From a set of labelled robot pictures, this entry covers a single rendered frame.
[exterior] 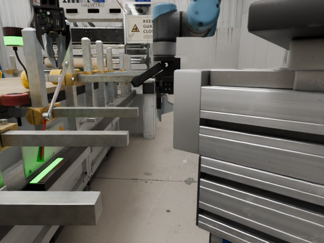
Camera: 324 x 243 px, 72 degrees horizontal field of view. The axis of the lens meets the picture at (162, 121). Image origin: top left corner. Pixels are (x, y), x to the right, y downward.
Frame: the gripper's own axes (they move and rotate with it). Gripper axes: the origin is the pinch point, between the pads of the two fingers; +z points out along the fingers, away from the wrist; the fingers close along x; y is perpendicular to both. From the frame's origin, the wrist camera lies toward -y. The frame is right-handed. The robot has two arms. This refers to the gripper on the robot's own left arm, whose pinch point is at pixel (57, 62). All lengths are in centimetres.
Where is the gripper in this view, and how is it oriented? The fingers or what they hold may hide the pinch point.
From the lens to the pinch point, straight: 75.6
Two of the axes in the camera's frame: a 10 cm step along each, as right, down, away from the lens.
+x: 9.4, -0.8, 3.3
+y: 3.4, 2.2, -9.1
